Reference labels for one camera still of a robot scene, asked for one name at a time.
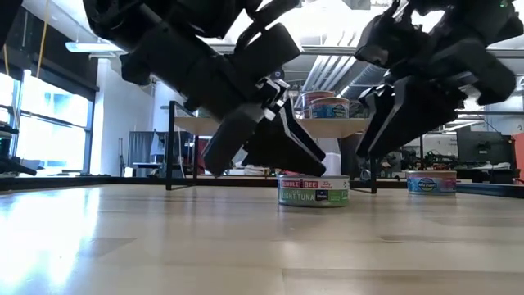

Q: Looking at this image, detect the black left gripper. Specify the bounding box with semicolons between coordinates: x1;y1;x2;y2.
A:
120;24;287;177

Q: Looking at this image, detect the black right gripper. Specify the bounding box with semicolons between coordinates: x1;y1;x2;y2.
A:
355;24;517;161

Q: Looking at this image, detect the Bumble Bee tuna can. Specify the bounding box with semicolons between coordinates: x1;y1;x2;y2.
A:
277;174;351;209

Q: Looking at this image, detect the grey cabinet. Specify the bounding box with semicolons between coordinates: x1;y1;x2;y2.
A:
127;130;156;169

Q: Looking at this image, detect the fluorescent light fixture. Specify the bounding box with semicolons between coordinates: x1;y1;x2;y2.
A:
65;40;124;54

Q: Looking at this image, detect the black computer monitor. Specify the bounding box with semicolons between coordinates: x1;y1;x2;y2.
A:
456;129;515;167

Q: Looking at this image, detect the red panel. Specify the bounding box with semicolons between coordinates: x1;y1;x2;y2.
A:
511;133;524;181

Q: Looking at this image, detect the black angled stand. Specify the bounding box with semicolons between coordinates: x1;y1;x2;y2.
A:
0;122;38;178

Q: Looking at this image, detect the silver ventilation duct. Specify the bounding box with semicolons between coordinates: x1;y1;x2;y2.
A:
300;55;388;102

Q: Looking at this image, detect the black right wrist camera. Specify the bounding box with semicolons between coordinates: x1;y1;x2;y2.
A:
354;2;417;70

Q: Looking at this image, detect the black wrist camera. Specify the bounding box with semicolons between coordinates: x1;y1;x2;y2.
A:
354;2;417;70
231;22;305;85

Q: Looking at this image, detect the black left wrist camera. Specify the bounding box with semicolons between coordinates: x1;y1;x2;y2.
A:
231;22;305;85

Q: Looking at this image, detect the yellow hanging cord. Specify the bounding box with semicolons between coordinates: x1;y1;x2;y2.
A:
35;0;51;79

